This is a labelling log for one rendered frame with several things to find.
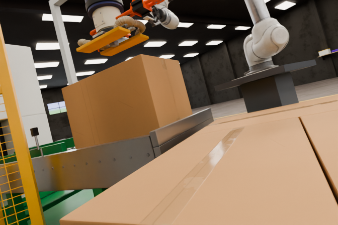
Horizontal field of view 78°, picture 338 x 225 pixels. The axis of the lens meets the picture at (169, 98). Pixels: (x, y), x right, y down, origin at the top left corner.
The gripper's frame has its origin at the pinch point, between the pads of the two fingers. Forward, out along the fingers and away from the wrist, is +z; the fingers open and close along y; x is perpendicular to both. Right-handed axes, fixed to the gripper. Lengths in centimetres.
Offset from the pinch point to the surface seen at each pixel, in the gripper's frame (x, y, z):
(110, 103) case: 21, 49, 22
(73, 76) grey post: 268, -42, -166
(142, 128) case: 5, 65, 22
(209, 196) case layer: -42, 72, 74
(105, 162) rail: 19, 75, 35
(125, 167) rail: 8, 78, 36
